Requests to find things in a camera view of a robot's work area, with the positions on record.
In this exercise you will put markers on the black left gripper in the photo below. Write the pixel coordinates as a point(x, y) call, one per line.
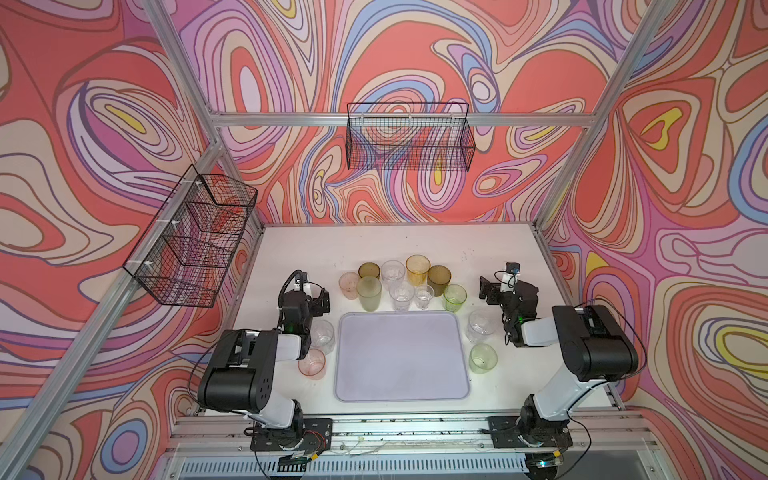
point(320, 303)

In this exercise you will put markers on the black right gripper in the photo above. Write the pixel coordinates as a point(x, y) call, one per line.
point(495, 291)

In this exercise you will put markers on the olive amber textured cup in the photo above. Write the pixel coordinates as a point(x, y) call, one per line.
point(438, 278)

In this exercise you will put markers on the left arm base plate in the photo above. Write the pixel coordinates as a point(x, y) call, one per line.
point(306, 436)

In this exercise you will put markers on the small clear glass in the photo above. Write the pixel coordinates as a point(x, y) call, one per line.
point(422, 296)

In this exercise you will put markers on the dark amber textured cup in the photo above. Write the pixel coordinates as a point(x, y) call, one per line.
point(369, 269)

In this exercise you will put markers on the pink cup front left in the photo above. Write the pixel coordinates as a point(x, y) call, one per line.
point(313, 365)

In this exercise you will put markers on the black wire basket left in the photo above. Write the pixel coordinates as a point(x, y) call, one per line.
point(183, 258)

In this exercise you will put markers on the small green glass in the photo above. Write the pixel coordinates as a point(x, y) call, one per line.
point(454, 297)

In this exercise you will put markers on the tall pale green cup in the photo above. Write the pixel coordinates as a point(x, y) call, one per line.
point(369, 290)

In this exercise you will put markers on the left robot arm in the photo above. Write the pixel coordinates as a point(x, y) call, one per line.
point(239, 375)

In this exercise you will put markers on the clear tumbler back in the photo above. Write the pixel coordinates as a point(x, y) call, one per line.
point(392, 274)

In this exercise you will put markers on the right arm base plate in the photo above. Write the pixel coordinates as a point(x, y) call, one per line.
point(518, 432)

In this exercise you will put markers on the pale green textured cup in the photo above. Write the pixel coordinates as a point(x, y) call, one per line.
point(482, 358)

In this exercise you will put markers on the yellow smooth cup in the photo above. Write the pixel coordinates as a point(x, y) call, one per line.
point(417, 268)

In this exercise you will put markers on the black wire basket back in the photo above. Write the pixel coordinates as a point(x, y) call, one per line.
point(409, 136)

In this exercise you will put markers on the black wire basket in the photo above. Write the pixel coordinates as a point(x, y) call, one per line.
point(409, 136)
point(183, 258)

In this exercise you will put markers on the clear faceted glass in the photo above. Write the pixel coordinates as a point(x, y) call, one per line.
point(481, 325)
point(402, 296)

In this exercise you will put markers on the lavender plastic tray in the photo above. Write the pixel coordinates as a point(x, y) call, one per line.
point(400, 356)

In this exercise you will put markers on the clear glass left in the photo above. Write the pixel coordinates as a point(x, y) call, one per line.
point(323, 336)

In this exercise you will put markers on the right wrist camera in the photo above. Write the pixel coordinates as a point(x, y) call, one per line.
point(512, 271)

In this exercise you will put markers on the pink textured cup back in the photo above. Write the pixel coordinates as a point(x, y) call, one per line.
point(348, 285)

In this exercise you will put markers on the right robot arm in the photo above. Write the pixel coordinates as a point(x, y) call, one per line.
point(595, 351)

